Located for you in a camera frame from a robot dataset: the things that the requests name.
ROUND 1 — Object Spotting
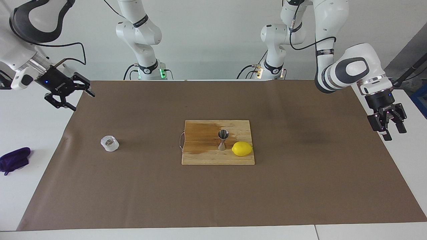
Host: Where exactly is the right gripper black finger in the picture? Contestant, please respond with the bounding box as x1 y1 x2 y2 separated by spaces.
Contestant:
44 92 77 112
68 72 96 98

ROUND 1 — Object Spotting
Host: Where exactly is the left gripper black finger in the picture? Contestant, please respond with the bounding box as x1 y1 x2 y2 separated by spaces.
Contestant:
367 112 393 141
389 103 408 134

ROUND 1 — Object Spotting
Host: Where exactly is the clear faceted glass cup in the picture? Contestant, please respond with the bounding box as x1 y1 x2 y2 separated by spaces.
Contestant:
100 135 120 152

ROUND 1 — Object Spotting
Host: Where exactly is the steel double jigger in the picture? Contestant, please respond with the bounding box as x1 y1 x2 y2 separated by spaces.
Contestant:
218 130 230 151

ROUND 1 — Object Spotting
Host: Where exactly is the blue crate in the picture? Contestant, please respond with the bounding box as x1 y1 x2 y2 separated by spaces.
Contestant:
410 83 427 119

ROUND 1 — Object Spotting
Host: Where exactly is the black tripod stand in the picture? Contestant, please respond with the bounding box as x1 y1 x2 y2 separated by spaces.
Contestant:
389 53 427 89

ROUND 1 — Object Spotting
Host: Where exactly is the black desk object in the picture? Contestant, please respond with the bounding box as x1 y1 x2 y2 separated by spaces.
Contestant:
0 70 15 90

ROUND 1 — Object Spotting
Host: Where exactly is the purple cloth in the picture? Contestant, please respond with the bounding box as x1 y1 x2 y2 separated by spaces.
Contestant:
0 147 31 176

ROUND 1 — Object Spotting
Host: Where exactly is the brown paper table mat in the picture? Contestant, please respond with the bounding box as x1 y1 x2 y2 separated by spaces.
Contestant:
17 79 427 231

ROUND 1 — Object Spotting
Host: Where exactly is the yellow lemon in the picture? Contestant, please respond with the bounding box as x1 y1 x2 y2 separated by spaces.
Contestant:
232 141 254 157

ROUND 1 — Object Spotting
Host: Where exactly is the wooden cutting board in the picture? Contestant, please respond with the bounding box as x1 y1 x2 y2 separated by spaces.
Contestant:
178 120 256 166

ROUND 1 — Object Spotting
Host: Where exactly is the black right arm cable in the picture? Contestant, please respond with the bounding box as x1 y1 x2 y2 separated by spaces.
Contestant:
32 42 87 67

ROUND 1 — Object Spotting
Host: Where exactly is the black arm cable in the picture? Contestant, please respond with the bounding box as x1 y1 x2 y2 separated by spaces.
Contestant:
289 0 337 51
32 42 87 67

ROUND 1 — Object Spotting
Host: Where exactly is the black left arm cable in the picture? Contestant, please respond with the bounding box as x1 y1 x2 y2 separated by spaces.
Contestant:
289 0 337 51

